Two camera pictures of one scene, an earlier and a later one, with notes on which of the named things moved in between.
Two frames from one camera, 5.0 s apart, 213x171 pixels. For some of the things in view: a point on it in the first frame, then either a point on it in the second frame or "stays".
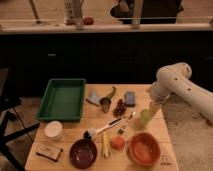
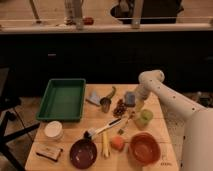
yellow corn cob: [106, 144] stays
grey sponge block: [130, 99] stays
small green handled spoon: [121, 130] stays
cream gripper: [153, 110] -> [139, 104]
